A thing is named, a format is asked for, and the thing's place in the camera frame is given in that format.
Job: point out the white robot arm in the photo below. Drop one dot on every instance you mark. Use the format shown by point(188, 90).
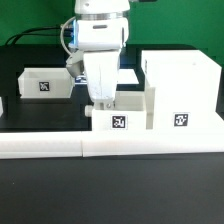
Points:
point(94, 39)

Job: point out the white drawer cabinet frame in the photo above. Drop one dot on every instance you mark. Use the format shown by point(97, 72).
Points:
point(185, 86)

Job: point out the white drawer box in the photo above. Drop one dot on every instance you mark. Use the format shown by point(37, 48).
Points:
point(37, 83)
point(129, 113)

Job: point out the white marker tag sheet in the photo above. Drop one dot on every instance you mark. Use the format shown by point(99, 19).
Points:
point(126, 76)

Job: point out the white fence segment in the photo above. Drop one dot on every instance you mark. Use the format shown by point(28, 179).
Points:
point(149, 142)
point(40, 145)

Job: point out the white front fence left segment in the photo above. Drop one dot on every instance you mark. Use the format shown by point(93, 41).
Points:
point(40, 145)

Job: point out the white rear drawer box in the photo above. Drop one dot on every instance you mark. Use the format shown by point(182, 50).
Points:
point(37, 83)

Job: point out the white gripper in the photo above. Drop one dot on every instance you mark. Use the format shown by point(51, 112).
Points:
point(101, 70)

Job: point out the white front drawer box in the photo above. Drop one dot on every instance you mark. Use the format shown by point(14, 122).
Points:
point(129, 113)

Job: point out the white front fence right segment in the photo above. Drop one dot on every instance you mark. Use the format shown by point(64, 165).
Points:
point(149, 142)

